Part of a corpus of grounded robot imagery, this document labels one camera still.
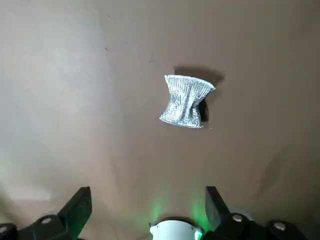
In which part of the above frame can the silver sponge cloth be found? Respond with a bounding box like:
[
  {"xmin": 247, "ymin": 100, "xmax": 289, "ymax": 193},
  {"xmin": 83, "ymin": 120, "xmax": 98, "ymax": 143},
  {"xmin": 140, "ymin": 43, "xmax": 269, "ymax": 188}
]
[{"xmin": 158, "ymin": 74, "xmax": 217, "ymax": 130}]

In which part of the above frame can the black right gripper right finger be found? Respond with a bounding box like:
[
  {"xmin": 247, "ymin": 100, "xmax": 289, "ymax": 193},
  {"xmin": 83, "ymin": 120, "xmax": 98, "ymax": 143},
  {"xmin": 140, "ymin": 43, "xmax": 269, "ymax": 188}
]
[{"xmin": 203, "ymin": 185, "xmax": 310, "ymax": 240}]

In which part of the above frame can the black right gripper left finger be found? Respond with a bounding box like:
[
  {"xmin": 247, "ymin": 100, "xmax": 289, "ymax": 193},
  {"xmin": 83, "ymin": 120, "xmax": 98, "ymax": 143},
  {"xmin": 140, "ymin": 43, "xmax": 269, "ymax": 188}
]
[{"xmin": 0, "ymin": 185, "xmax": 93, "ymax": 240}]

